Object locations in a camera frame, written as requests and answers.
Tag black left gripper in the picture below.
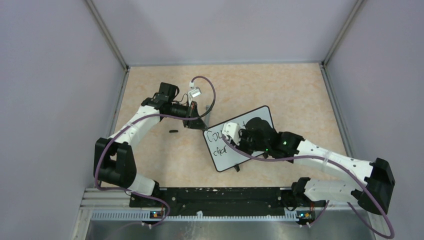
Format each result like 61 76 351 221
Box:
168 100 208 131

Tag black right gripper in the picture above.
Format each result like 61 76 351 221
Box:
230 127 269 156

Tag white board with black frame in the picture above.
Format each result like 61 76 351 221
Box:
203 105 274 172

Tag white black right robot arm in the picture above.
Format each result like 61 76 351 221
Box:
222 117 396 215

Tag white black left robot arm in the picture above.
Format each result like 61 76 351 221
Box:
93 82 207 207

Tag grey plastic block rod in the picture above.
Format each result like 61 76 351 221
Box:
203 105 212 127

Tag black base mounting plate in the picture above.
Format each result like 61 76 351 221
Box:
129 187 326 217

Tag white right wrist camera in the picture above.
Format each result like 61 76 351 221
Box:
221 122 241 146

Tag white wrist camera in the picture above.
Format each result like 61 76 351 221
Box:
187 81 202 105
221 122 241 146

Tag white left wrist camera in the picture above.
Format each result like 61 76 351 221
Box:
187 81 202 105

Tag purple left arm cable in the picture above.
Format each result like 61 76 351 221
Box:
94 75 217 229

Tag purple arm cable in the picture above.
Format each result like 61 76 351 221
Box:
94 75 217 229
221 135 396 240

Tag white cable duct strip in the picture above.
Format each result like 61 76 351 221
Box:
91 210 299 222

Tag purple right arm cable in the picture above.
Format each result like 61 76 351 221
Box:
221 135 396 240

